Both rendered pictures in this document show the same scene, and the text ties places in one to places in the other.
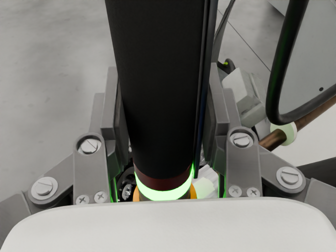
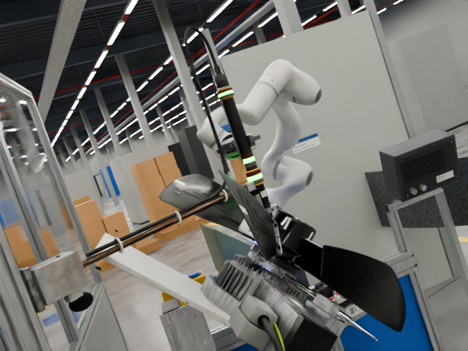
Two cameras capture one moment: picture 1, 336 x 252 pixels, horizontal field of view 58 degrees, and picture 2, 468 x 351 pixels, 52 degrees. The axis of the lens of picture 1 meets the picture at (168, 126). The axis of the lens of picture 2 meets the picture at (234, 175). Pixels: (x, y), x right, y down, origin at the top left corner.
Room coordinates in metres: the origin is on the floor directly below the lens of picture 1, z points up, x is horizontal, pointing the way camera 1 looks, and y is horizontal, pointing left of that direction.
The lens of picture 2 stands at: (1.43, -0.24, 1.50)
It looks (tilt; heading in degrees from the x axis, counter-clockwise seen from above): 5 degrees down; 172
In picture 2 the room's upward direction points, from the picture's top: 19 degrees counter-clockwise
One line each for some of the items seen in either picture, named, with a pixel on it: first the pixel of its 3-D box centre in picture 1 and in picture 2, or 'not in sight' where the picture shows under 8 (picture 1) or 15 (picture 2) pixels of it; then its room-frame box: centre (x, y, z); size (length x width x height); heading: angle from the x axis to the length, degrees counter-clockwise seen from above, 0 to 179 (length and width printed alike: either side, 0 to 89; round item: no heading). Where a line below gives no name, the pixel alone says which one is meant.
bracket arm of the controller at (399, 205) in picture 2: not in sight; (414, 198); (-0.27, 0.63, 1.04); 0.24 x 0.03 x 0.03; 91
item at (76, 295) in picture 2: not in sight; (79, 298); (0.45, -0.47, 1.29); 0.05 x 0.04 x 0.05; 126
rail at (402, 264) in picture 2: not in sight; (306, 303); (-0.26, 0.10, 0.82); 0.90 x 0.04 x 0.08; 91
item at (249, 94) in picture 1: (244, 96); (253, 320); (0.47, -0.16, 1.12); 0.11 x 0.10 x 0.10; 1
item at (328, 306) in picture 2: not in sight; (329, 306); (0.44, 0.00, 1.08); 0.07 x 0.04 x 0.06; 12
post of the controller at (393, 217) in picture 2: not in sight; (396, 227); (-0.27, 0.53, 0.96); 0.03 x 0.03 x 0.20; 1
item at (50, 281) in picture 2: not in sight; (52, 279); (0.47, -0.50, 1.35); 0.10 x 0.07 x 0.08; 126
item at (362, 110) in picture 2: not in sight; (336, 159); (-1.72, 0.92, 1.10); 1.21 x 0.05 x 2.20; 91
